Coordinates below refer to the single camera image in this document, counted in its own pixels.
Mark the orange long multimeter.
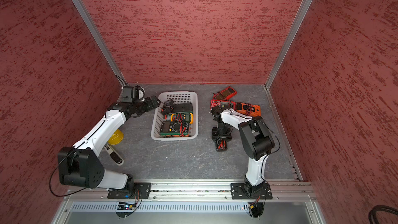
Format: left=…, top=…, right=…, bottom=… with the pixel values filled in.
left=235, top=102, right=262, bottom=117

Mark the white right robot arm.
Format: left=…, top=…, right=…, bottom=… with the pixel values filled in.
left=210, top=106, right=275, bottom=198

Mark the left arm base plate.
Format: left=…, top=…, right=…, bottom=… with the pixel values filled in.
left=107, top=182, right=152, bottom=200

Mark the red clamp meter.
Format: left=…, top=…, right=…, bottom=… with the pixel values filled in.
left=210, top=99, right=236, bottom=110

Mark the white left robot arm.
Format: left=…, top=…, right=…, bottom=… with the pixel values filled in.
left=57, top=96, right=161, bottom=199

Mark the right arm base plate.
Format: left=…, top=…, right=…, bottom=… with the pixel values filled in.
left=230, top=182, right=273, bottom=200

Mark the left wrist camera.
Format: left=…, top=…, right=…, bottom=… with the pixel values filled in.
left=120, top=86, right=145, bottom=103

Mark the orange black multimeter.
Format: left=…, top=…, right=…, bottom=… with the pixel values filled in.
left=161, top=135, right=189, bottom=139

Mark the white plastic perforated basket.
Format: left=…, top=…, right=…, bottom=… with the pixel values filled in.
left=151, top=91, right=199, bottom=141

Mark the small black multimeter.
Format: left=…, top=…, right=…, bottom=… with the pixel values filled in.
left=161, top=99, right=174, bottom=116

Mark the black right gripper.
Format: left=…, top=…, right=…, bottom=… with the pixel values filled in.
left=211, top=122, right=232, bottom=142

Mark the black cable bottom right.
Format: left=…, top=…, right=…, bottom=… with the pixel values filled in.
left=368, top=205, right=398, bottom=224

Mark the yellow multimeter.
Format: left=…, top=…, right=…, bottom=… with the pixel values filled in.
left=171, top=112, right=194, bottom=124

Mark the green multimeter DT9205A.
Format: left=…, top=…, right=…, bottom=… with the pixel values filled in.
left=160, top=121, right=190, bottom=136

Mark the yellow cup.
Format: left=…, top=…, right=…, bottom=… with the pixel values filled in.
left=108, top=129, right=124, bottom=145

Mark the dark red multimeter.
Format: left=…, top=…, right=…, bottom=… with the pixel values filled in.
left=212, top=87, right=237, bottom=101

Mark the green multimeter face down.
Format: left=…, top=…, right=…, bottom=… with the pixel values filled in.
left=173, top=102, right=193, bottom=113

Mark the white black remote tester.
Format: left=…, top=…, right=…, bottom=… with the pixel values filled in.
left=104, top=144, right=124, bottom=166

